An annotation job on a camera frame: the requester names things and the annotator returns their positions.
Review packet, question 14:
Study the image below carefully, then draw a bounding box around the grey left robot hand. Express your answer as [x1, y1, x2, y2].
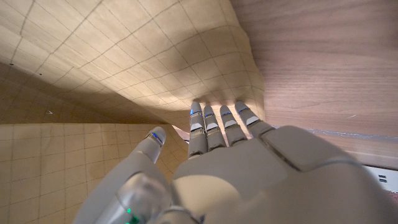
[73, 100, 398, 224]

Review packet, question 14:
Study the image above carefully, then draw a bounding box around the brown gridded floral wrapping paper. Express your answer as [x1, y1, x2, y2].
[0, 0, 266, 224]

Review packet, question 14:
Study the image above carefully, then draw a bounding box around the white power strip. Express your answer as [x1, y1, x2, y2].
[363, 164, 398, 193]

